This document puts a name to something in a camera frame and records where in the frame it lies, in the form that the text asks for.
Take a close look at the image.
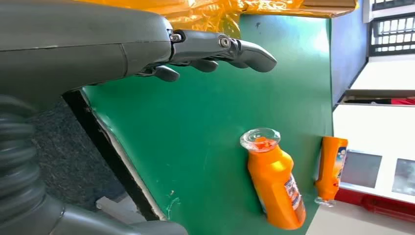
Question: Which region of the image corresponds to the orange bottle with clear cap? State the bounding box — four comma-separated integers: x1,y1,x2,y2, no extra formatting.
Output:
240,127,307,231
313,136,349,208

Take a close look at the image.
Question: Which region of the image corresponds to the black table edge strip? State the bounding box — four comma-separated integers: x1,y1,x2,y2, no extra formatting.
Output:
62,90,168,222

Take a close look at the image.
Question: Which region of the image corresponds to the ribbed grey left arm sleeve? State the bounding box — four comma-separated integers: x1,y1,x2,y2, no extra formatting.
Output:
0,94,46,225

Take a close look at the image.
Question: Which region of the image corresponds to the yellow plastic film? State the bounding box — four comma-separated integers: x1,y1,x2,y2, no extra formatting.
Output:
74,0,359,40

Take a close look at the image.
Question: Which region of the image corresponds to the brown cardboard piece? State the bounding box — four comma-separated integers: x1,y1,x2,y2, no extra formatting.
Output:
302,0,358,18

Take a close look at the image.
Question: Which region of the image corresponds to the white cabinet with grey panels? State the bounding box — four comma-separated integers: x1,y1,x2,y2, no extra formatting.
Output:
332,103,415,205

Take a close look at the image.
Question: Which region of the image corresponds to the black window grille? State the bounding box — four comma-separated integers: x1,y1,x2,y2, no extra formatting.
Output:
369,12,415,56

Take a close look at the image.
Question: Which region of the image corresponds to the red box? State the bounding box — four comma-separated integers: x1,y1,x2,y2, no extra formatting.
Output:
334,188,415,224

